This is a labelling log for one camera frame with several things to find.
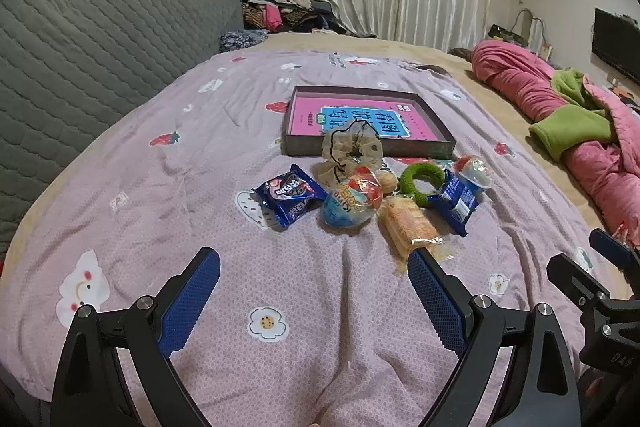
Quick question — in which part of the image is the walnut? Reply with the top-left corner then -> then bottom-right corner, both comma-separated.
376,171 -> 399,196

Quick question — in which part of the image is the pink quilt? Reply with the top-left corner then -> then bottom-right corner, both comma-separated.
472,39 -> 640,238

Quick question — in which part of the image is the green fleece blanket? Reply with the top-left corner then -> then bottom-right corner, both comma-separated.
529,69 -> 623,160

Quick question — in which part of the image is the grey quilted headboard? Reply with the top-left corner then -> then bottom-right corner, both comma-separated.
0,0 -> 246,248

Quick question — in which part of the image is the dark blue cookie packet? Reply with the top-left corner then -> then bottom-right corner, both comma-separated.
251,164 -> 328,228

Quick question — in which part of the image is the pink printed bedsheet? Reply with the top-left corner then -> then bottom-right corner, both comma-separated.
5,49 -> 631,427

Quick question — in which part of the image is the blue patterned cloth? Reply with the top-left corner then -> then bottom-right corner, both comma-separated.
220,29 -> 269,54

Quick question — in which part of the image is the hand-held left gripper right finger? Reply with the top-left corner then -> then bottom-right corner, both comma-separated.
407,248 -> 585,427

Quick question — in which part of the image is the small blue biscuit packet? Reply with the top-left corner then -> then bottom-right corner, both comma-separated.
427,170 -> 483,236

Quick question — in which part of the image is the pile of clothes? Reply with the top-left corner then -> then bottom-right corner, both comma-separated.
240,0 -> 351,36

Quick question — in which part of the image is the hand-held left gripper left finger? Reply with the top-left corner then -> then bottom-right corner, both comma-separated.
51,247 -> 221,427

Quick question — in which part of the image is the yellow cake packet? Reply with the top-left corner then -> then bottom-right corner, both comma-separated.
377,197 -> 456,278

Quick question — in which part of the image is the black patterned bag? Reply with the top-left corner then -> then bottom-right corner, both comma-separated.
487,24 -> 528,46

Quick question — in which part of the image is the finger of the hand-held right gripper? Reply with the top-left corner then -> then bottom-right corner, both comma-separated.
589,228 -> 640,272
546,252 -> 612,309

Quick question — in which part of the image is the blue foil surprise egg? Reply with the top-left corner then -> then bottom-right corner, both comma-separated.
321,174 -> 384,228

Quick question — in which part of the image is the black television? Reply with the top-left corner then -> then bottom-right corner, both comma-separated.
591,8 -> 640,86

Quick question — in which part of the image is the beige plush toy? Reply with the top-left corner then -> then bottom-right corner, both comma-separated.
314,119 -> 385,190

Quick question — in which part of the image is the red floral cloth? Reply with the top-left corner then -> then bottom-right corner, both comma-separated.
612,224 -> 634,249

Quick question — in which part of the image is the shallow cardboard box pink inside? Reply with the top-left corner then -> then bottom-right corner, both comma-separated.
281,85 -> 457,158

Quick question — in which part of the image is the red white surprise egg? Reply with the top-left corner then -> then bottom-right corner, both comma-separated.
452,155 -> 495,196

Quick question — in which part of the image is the green fuzzy ring hair tie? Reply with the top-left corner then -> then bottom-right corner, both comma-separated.
398,162 -> 447,208

